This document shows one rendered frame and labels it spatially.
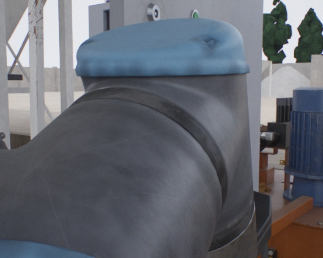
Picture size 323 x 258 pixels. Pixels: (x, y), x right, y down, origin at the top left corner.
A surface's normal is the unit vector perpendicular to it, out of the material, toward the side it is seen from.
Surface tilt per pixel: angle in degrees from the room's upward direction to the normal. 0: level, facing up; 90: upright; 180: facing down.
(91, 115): 25
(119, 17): 90
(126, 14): 90
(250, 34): 90
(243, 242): 101
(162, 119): 43
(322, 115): 90
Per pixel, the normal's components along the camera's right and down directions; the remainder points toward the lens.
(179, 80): 0.19, 0.44
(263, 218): -0.15, -0.86
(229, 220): 0.54, 0.33
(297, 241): -0.56, 0.09
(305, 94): -0.79, 0.07
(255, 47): 0.78, 0.07
